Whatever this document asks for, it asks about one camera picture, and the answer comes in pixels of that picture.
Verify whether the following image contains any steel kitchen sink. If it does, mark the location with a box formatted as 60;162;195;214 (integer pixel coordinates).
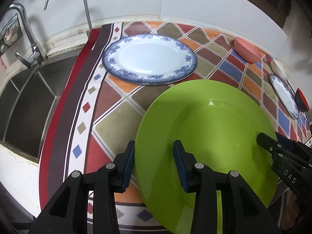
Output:
1;51;78;162

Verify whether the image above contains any black wire sponge basket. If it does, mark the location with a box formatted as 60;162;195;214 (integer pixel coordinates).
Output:
1;13;23;56

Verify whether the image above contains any colourful diamond pattern mat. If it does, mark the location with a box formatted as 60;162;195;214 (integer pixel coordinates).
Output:
38;21;312;231

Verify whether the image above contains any large blue white plate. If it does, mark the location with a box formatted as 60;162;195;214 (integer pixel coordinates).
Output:
102;34;197;85

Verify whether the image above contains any small blue white plate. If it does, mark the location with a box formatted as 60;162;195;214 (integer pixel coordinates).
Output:
269;74;299;120

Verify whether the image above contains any person right hand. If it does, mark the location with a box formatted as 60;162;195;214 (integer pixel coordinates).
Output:
280;193;299;230

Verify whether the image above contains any white bowl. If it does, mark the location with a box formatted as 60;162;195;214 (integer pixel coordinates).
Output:
271;58;289;81

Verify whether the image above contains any chrome main faucet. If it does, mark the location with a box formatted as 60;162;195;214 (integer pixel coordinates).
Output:
8;3;47;68

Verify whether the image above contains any pink bowl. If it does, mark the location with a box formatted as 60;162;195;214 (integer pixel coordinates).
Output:
234;37;262;63

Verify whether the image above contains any red black bowl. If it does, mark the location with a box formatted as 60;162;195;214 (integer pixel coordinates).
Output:
294;88;309;113

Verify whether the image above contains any green plate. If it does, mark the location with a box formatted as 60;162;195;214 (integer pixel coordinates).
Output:
134;79;278;233

